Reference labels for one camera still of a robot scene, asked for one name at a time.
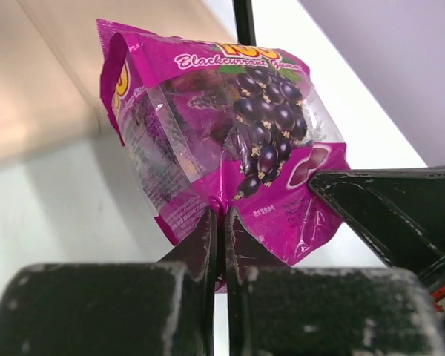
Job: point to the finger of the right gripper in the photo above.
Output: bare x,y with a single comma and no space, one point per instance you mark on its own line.
398,213

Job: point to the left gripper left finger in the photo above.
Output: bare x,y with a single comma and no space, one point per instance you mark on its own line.
161,308

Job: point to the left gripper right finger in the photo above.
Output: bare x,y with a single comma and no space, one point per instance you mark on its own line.
274,309

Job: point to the purple grape candy bag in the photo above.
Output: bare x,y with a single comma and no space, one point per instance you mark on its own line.
220,126

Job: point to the beige three-tier shelf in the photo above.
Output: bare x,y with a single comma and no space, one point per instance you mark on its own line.
52,120

